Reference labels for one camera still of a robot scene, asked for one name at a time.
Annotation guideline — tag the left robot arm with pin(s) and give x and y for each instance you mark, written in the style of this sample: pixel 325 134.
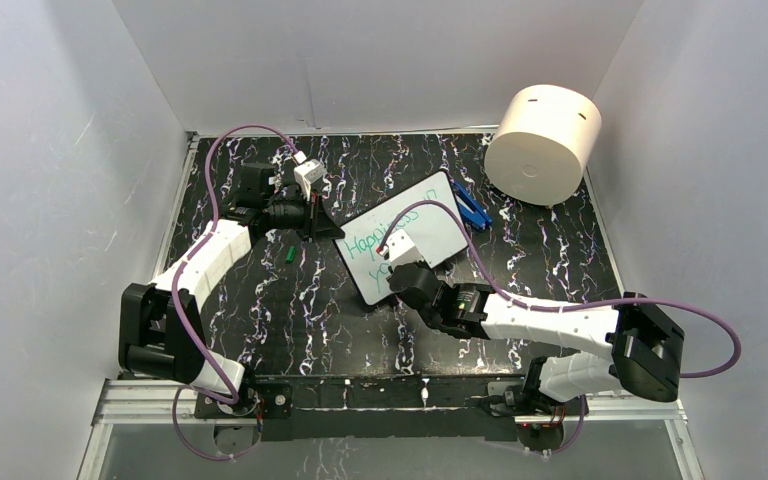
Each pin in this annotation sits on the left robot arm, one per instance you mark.
pixel 161 332

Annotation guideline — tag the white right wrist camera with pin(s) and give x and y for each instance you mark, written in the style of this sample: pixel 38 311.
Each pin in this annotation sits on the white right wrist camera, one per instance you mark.
pixel 399 249

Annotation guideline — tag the aluminium frame rail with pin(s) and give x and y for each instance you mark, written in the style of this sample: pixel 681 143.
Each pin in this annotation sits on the aluminium frame rail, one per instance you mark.
pixel 407 427

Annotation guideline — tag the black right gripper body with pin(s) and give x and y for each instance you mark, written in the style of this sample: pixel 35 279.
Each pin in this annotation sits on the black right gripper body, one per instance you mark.
pixel 429 319

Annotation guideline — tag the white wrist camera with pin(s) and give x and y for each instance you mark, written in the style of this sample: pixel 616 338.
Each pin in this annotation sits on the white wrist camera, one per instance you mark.
pixel 307 172
pixel 399 249

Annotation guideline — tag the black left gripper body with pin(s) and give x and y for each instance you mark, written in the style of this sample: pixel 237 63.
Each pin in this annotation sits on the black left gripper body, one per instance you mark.
pixel 290 216

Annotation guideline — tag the cream cylindrical container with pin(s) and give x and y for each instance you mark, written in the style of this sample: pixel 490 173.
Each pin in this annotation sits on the cream cylindrical container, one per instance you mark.
pixel 541 147

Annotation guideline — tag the white whiteboard black frame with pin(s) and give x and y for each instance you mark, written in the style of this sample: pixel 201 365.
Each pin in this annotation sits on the white whiteboard black frame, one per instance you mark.
pixel 433 231

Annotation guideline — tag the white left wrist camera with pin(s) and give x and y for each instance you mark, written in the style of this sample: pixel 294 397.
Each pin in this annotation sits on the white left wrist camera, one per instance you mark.
pixel 307 172

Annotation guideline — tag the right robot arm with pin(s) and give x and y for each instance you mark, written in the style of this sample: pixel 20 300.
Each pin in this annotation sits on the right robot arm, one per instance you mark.
pixel 634 346

